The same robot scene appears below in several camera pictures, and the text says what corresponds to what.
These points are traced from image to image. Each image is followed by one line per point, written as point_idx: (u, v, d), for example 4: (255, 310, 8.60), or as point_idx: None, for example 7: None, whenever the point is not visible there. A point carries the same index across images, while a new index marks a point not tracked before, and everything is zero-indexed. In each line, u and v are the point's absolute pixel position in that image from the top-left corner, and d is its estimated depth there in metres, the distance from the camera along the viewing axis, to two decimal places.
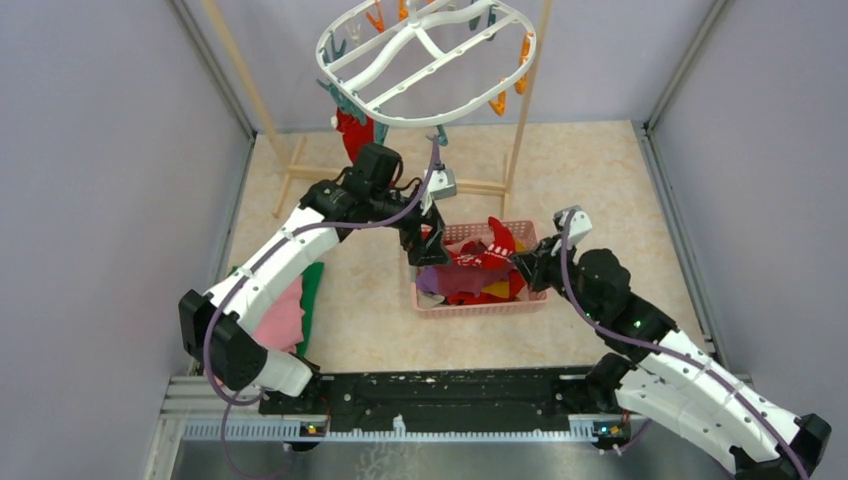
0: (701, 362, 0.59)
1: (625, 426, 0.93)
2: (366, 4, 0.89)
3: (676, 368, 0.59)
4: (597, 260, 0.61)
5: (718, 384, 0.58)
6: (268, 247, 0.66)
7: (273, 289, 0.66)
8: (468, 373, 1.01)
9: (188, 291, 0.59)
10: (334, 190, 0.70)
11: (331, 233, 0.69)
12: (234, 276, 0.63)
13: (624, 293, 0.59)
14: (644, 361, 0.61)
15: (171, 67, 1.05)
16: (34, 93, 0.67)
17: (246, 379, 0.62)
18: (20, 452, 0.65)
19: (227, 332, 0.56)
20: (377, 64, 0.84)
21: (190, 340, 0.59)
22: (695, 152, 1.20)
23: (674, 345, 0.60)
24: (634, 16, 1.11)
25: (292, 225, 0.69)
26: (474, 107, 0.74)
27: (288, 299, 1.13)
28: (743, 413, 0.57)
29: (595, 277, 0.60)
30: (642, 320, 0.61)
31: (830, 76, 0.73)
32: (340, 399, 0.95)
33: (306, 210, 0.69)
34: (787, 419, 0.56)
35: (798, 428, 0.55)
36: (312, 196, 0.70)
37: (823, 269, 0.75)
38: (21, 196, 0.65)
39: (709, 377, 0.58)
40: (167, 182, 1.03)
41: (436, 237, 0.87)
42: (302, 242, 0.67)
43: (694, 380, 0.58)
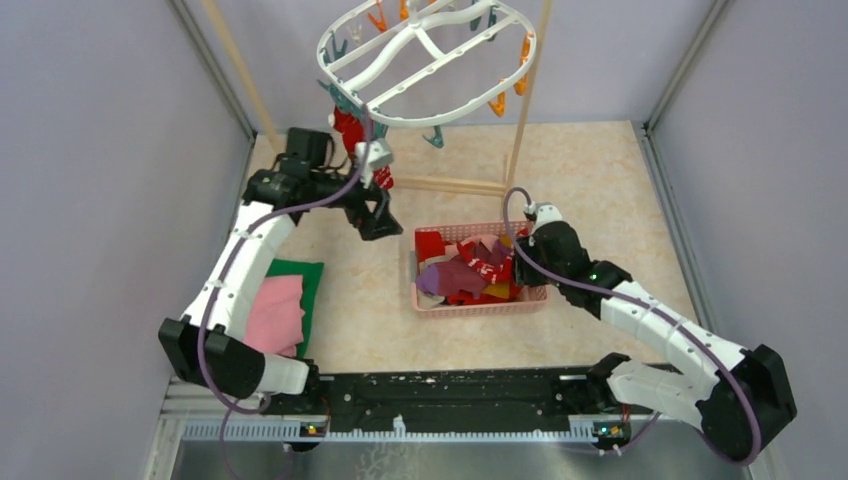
0: (648, 302, 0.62)
1: (625, 427, 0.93)
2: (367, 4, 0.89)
3: (625, 309, 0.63)
4: (550, 225, 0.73)
5: (662, 320, 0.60)
6: (228, 252, 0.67)
7: (248, 292, 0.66)
8: (468, 374, 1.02)
9: (164, 322, 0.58)
10: (272, 177, 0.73)
11: (285, 220, 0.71)
12: (204, 292, 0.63)
13: (570, 247, 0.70)
14: (600, 309, 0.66)
15: (171, 67, 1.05)
16: (32, 93, 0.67)
17: (250, 383, 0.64)
18: (20, 452, 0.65)
19: (220, 344, 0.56)
20: (377, 64, 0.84)
21: (185, 365, 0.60)
22: (695, 152, 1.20)
23: (627, 290, 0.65)
24: (635, 16, 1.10)
25: (243, 223, 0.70)
26: (474, 107, 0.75)
27: (288, 300, 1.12)
28: (686, 344, 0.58)
29: (547, 237, 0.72)
30: (599, 274, 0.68)
31: (831, 77, 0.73)
32: (340, 400, 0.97)
33: (251, 204, 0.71)
34: (733, 350, 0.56)
35: (743, 356, 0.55)
36: (252, 189, 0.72)
37: (824, 270, 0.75)
38: (21, 197, 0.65)
39: (655, 314, 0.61)
40: (166, 182, 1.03)
41: (384, 209, 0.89)
42: (259, 237, 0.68)
43: (642, 318, 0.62)
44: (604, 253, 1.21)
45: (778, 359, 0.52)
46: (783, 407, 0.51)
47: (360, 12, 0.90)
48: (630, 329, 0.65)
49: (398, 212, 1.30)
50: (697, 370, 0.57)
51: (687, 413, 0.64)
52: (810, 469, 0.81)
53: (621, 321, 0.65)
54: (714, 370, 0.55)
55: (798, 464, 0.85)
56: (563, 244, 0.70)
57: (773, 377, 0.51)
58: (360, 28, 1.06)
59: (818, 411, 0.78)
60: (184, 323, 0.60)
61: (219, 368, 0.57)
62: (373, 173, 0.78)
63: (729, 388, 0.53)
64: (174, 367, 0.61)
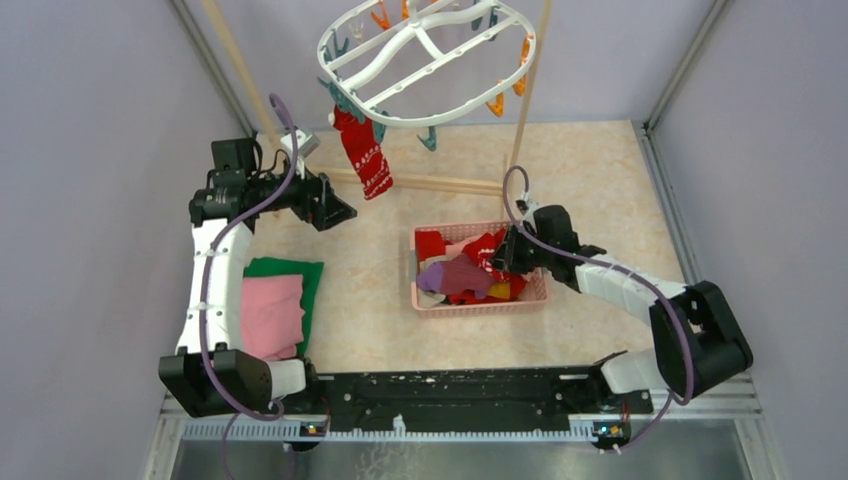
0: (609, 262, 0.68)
1: (625, 426, 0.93)
2: (370, 2, 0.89)
3: (594, 270, 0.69)
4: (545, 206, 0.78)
5: (618, 271, 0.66)
6: (201, 274, 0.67)
7: (233, 305, 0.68)
8: (468, 373, 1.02)
9: (160, 361, 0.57)
10: (214, 193, 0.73)
11: (242, 228, 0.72)
12: (191, 319, 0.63)
13: (562, 228, 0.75)
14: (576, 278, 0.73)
15: (171, 67, 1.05)
16: (32, 93, 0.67)
17: (265, 393, 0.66)
18: (20, 451, 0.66)
19: (226, 362, 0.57)
20: (377, 63, 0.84)
21: (195, 395, 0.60)
22: (695, 151, 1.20)
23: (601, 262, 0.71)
24: (634, 15, 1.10)
25: (203, 244, 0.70)
26: (472, 107, 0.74)
27: (288, 300, 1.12)
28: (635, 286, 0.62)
29: (542, 216, 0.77)
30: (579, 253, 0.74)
31: (830, 76, 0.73)
32: (340, 399, 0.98)
33: (203, 224, 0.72)
34: (675, 287, 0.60)
35: (682, 289, 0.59)
36: (199, 210, 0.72)
37: (823, 269, 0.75)
38: (20, 195, 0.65)
39: (613, 268, 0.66)
40: (166, 181, 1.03)
41: (327, 192, 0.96)
42: (225, 251, 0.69)
43: (602, 274, 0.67)
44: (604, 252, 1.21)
45: (714, 290, 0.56)
46: (728, 339, 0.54)
47: (362, 11, 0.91)
48: (602, 293, 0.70)
49: (398, 211, 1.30)
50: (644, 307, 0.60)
51: None
52: (809, 470, 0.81)
53: (590, 283, 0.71)
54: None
55: (798, 464, 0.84)
56: (556, 224, 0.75)
57: (709, 302, 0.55)
58: (361, 27, 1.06)
59: (818, 411, 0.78)
60: (183, 354, 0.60)
61: (234, 384, 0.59)
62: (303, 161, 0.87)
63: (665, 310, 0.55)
64: (184, 402, 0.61)
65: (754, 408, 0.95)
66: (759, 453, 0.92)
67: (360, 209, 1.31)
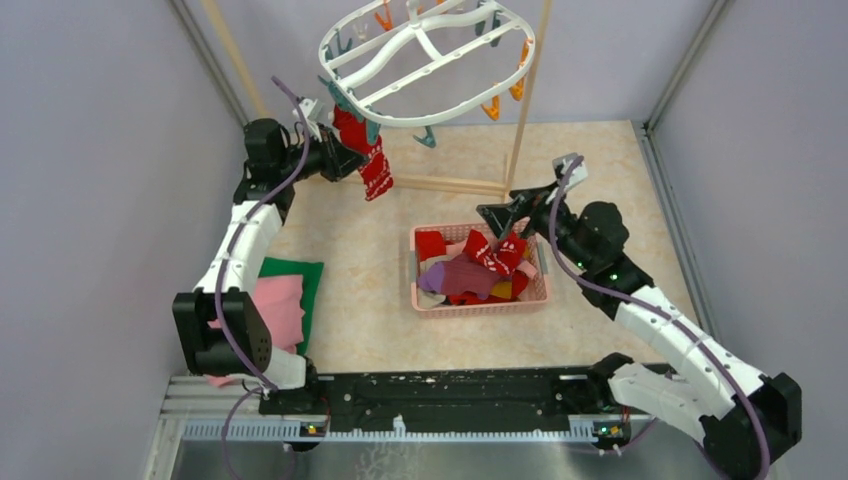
0: (669, 314, 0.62)
1: (625, 426, 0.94)
2: (375, 4, 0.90)
3: (645, 317, 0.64)
4: (602, 214, 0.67)
5: (681, 335, 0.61)
6: (229, 236, 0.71)
7: (251, 268, 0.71)
8: (468, 373, 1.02)
9: (176, 294, 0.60)
10: (257, 184, 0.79)
11: (274, 208, 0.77)
12: (213, 267, 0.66)
13: (617, 248, 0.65)
14: (618, 313, 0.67)
15: (170, 67, 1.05)
16: (31, 94, 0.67)
17: (264, 357, 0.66)
18: (19, 452, 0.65)
19: (236, 304, 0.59)
20: (376, 62, 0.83)
21: (197, 340, 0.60)
22: (695, 151, 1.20)
23: (649, 297, 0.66)
24: (634, 16, 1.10)
25: (236, 215, 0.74)
26: (466, 108, 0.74)
27: (289, 299, 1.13)
28: (704, 363, 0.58)
29: (596, 230, 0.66)
30: (619, 274, 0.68)
31: (833, 75, 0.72)
32: (340, 399, 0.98)
33: (243, 204, 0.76)
34: (752, 375, 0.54)
35: (761, 382, 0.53)
36: (242, 195, 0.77)
37: (824, 269, 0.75)
38: (21, 197, 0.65)
39: (675, 327, 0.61)
40: (165, 181, 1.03)
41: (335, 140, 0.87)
42: (256, 222, 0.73)
43: (661, 330, 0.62)
44: None
45: (797, 388, 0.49)
46: (791, 434, 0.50)
47: (366, 12, 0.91)
48: (646, 336, 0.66)
49: (399, 211, 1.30)
50: (712, 391, 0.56)
51: (690, 427, 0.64)
52: (808, 471, 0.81)
53: (637, 327, 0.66)
54: (731, 394, 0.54)
55: (796, 465, 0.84)
56: (611, 244, 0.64)
57: (789, 407, 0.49)
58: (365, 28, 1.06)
59: (818, 411, 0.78)
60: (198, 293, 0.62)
61: (239, 330, 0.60)
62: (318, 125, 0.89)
63: (745, 415, 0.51)
64: (184, 346, 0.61)
65: None
66: None
67: (360, 210, 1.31)
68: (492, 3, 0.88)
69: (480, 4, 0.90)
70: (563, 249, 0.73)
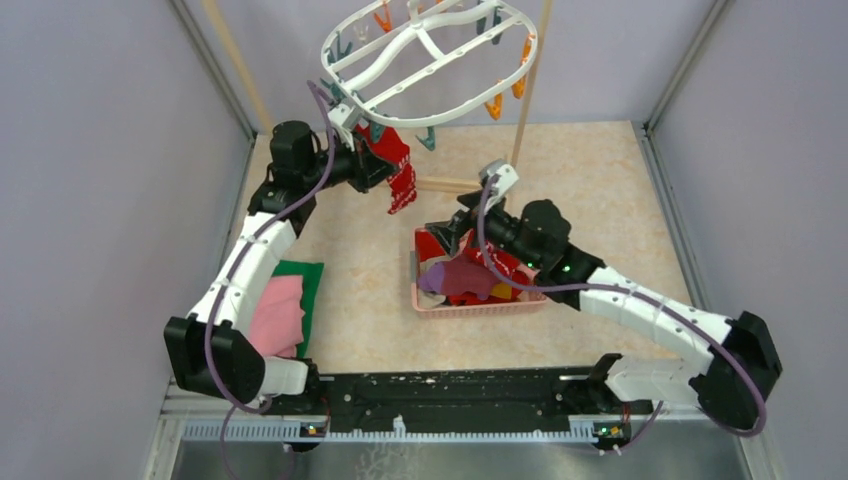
0: (627, 287, 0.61)
1: (625, 426, 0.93)
2: (375, 5, 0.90)
3: (606, 298, 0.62)
4: (539, 213, 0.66)
5: (645, 303, 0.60)
6: (235, 255, 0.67)
7: (253, 293, 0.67)
8: (468, 374, 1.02)
9: (169, 318, 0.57)
10: (275, 192, 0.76)
11: (289, 225, 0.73)
12: (211, 291, 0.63)
13: (563, 242, 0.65)
14: (581, 302, 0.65)
15: (171, 68, 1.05)
16: (32, 95, 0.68)
17: (251, 388, 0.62)
18: (20, 452, 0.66)
19: (226, 339, 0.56)
20: (378, 64, 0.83)
21: (186, 365, 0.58)
22: (695, 151, 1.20)
23: (603, 278, 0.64)
24: (634, 16, 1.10)
25: (248, 230, 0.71)
26: (471, 107, 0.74)
27: (288, 300, 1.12)
28: (674, 325, 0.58)
29: (539, 229, 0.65)
30: (572, 265, 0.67)
31: (832, 75, 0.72)
32: (340, 400, 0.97)
33: (257, 215, 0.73)
34: (719, 323, 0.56)
35: (729, 327, 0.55)
36: (258, 202, 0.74)
37: (824, 269, 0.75)
38: (22, 197, 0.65)
39: (637, 298, 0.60)
40: (166, 182, 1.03)
41: (366, 149, 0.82)
42: (265, 242, 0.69)
43: (624, 305, 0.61)
44: (604, 253, 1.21)
45: (762, 324, 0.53)
46: (771, 369, 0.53)
47: (366, 13, 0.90)
48: (612, 316, 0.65)
49: (399, 212, 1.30)
50: (690, 350, 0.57)
51: (684, 395, 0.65)
52: (808, 470, 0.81)
53: (602, 309, 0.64)
54: (706, 347, 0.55)
55: (796, 465, 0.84)
56: (555, 239, 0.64)
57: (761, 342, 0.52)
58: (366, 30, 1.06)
59: (818, 412, 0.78)
60: (190, 320, 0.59)
61: (226, 365, 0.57)
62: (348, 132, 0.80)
63: (726, 363, 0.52)
64: (174, 370, 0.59)
65: None
66: (759, 454, 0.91)
67: (360, 210, 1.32)
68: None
69: (480, 0, 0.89)
70: (513, 252, 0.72)
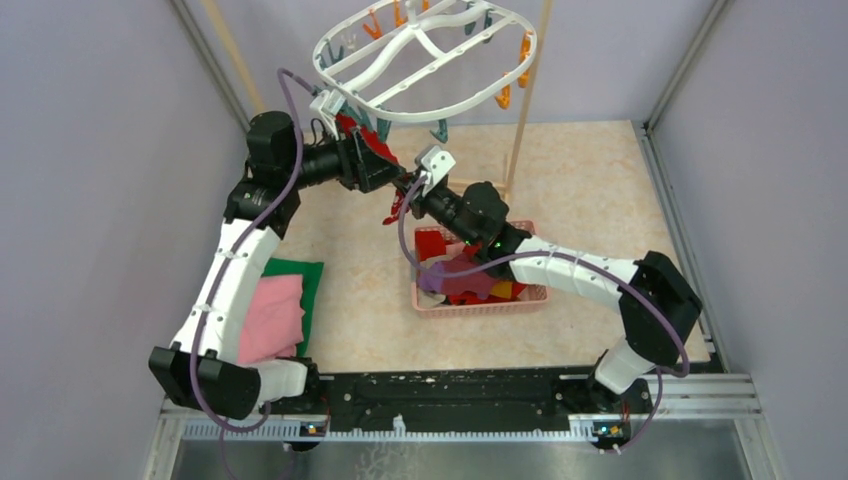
0: (548, 250, 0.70)
1: (625, 426, 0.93)
2: (362, 12, 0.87)
3: (530, 262, 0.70)
4: (477, 196, 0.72)
5: (563, 261, 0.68)
6: (215, 273, 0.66)
7: (237, 313, 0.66)
8: (468, 374, 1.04)
9: (153, 350, 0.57)
10: (252, 190, 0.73)
11: (268, 233, 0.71)
12: (193, 316, 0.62)
13: (501, 222, 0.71)
14: (513, 272, 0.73)
15: (170, 67, 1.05)
16: (30, 94, 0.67)
17: (248, 404, 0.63)
18: (19, 452, 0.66)
19: (213, 369, 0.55)
20: (376, 66, 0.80)
21: (178, 391, 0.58)
22: (695, 150, 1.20)
23: (529, 246, 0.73)
24: (634, 16, 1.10)
25: (226, 242, 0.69)
26: (477, 100, 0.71)
27: (288, 300, 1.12)
28: (589, 274, 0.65)
29: (480, 212, 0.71)
30: (503, 242, 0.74)
31: (831, 75, 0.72)
32: (340, 399, 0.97)
33: (233, 222, 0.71)
34: (627, 265, 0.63)
35: (635, 266, 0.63)
36: (235, 205, 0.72)
37: (824, 269, 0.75)
38: (19, 196, 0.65)
39: (556, 258, 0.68)
40: (164, 180, 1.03)
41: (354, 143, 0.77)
42: (244, 256, 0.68)
43: (547, 266, 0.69)
44: (604, 253, 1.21)
45: (659, 258, 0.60)
46: (685, 300, 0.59)
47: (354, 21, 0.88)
48: (543, 280, 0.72)
49: None
50: (607, 294, 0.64)
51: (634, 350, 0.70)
52: (808, 471, 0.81)
53: (532, 276, 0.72)
54: (616, 287, 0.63)
55: (798, 466, 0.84)
56: (494, 220, 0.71)
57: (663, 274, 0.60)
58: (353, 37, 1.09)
59: (818, 412, 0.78)
60: (174, 350, 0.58)
61: (215, 393, 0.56)
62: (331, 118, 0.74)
63: (634, 298, 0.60)
64: (169, 394, 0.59)
65: (754, 408, 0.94)
66: (759, 453, 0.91)
67: (359, 210, 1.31)
68: (483, 2, 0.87)
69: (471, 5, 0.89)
70: (451, 228, 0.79)
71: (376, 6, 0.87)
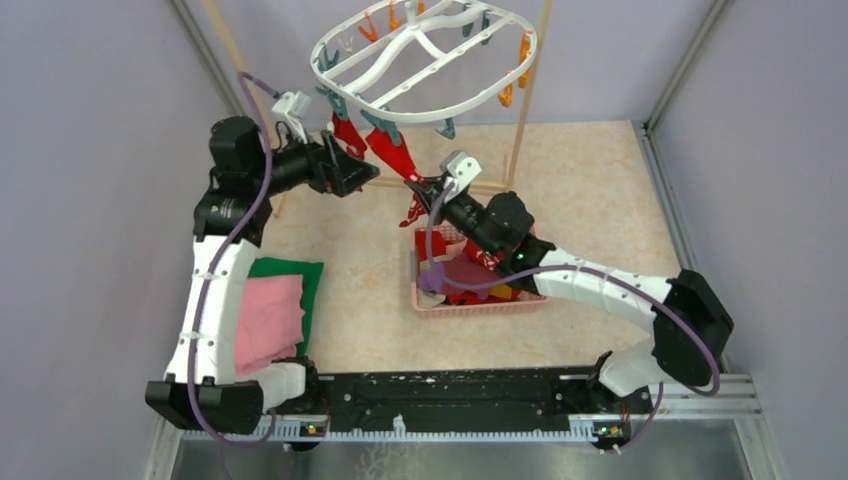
0: (575, 264, 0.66)
1: (625, 426, 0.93)
2: (357, 17, 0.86)
3: (557, 277, 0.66)
4: (505, 207, 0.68)
5: (591, 276, 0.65)
6: (196, 298, 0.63)
7: (228, 333, 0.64)
8: (468, 373, 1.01)
9: (147, 385, 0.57)
10: (219, 201, 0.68)
11: (245, 245, 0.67)
12: (182, 345, 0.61)
13: (526, 234, 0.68)
14: (537, 286, 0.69)
15: (169, 67, 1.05)
16: (30, 94, 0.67)
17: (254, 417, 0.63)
18: (20, 452, 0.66)
19: (213, 396, 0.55)
20: (377, 69, 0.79)
21: (182, 419, 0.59)
22: (695, 150, 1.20)
23: (553, 259, 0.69)
24: (634, 16, 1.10)
25: (202, 262, 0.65)
26: (485, 99, 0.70)
27: (288, 300, 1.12)
28: (619, 291, 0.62)
29: (505, 223, 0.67)
30: (525, 252, 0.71)
31: (832, 76, 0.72)
32: (340, 399, 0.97)
33: (204, 239, 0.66)
34: (661, 283, 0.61)
35: (669, 285, 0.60)
36: (203, 220, 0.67)
37: (824, 269, 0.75)
38: (19, 197, 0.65)
39: (584, 273, 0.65)
40: (164, 181, 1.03)
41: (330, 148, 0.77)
42: (224, 274, 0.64)
43: (573, 281, 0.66)
44: (604, 253, 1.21)
45: (696, 278, 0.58)
46: (720, 321, 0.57)
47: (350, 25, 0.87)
48: (567, 294, 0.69)
49: (398, 212, 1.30)
50: (637, 313, 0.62)
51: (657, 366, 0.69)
52: (809, 471, 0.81)
53: (557, 290, 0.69)
54: (649, 306, 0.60)
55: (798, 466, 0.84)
56: (521, 231, 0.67)
57: (699, 295, 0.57)
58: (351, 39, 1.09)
59: (818, 413, 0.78)
60: (170, 382, 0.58)
61: (218, 418, 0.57)
62: (298, 121, 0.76)
63: (668, 319, 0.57)
64: (174, 421, 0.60)
65: (754, 408, 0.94)
66: (759, 453, 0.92)
67: (360, 210, 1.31)
68: (480, 3, 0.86)
69: (467, 5, 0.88)
70: (471, 237, 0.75)
71: (371, 10, 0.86)
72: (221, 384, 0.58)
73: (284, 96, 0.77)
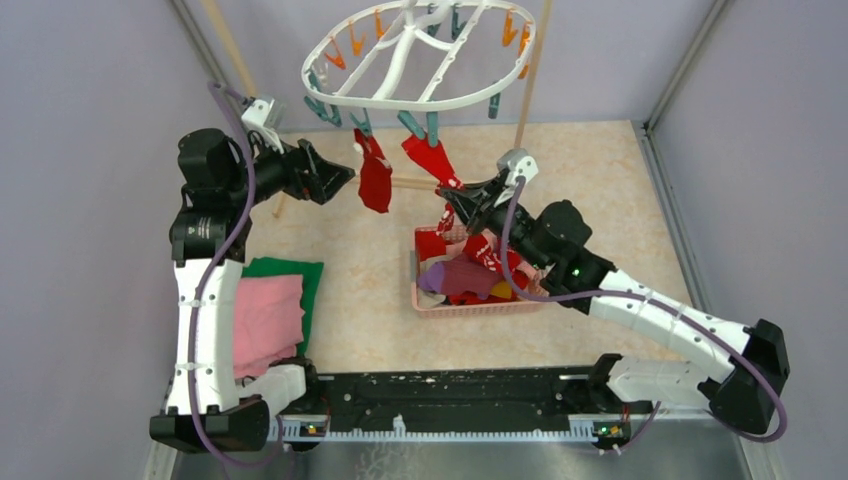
0: (643, 294, 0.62)
1: (625, 426, 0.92)
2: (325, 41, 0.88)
3: (621, 305, 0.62)
4: (563, 218, 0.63)
5: (662, 311, 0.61)
6: (187, 326, 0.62)
7: (225, 356, 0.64)
8: (468, 373, 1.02)
9: (151, 421, 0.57)
10: (195, 220, 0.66)
11: (230, 266, 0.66)
12: (180, 376, 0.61)
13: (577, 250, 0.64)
14: (591, 307, 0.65)
15: (168, 66, 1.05)
16: (28, 92, 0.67)
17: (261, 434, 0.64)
18: (20, 450, 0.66)
19: (221, 425, 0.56)
20: (392, 76, 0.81)
21: (193, 448, 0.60)
22: (695, 150, 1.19)
23: (614, 283, 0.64)
24: (634, 15, 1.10)
25: (187, 288, 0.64)
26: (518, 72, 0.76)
27: (288, 300, 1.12)
28: (692, 334, 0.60)
29: (560, 235, 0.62)
30: (581, 267, 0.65)
31: (831, 73, 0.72)
32: (340, 399, 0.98)
33: (186, 264, 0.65)
34: (737, 331, 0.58)
35: (747, 336, 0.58)
36: (180, 244, 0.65)
37: (825, 268, 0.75)
38: (18, 195, 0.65)
39: (653, 305, 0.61)
40: (163, 180, 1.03)
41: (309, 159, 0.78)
42: (212, 298, 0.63)
43: (639, 312, 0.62)
44: (604, 253, 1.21)
45: (778, 333, 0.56)
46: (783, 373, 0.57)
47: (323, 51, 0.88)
48: (623, 321, 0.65)
49: (398, 212, 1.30)
50: (707, 358, 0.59)
51: (694, 398, 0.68)
52: (812, 471, 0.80)
53: (613, 315, 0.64)
54: (726, 357, 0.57)
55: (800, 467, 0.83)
56: (578, 244, 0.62)
57: (776, 350, 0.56)
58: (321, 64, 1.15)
59: (820, 412, 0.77)
60: (173, 415, 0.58)
61: (228, 442, 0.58)
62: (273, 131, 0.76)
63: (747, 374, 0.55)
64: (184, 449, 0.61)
65: None
66: (759, 454, 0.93)
67: (360, 210, 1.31)
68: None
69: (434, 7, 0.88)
70: (518, 249, 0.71)
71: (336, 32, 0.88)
72: (227, 411, 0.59)
73: (255, 104, 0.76)
